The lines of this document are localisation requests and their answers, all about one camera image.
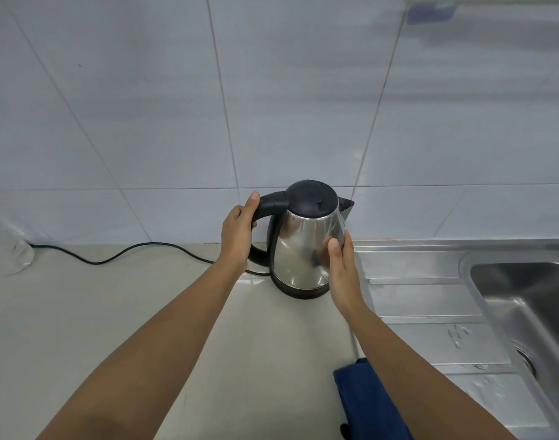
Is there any person's left hand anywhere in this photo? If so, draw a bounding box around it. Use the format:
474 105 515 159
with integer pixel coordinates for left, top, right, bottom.
221 192 261 276

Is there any person's right hand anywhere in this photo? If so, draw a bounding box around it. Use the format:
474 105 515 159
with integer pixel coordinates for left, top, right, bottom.
328 230 368 320

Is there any stainless steel electric kettle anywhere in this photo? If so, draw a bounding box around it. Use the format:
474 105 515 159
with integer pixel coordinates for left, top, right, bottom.
245 180 355 300

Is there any person's left forearm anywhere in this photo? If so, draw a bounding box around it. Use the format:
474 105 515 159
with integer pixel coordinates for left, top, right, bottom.
36 258 241 440

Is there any person's right forearm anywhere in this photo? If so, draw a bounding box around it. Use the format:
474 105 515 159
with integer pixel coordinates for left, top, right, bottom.
345 301 518 440

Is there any black kettle base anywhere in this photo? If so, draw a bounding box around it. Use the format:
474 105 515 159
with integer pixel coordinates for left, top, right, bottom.
271 275 331 300

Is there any blue cloth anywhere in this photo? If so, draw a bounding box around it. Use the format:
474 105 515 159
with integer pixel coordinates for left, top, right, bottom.
333 358 415 440

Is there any stainless steel sink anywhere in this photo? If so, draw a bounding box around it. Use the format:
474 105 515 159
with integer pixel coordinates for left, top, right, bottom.
351 239 559 440

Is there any black power cord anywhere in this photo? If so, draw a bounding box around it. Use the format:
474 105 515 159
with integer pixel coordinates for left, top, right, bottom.
27 242 271 276

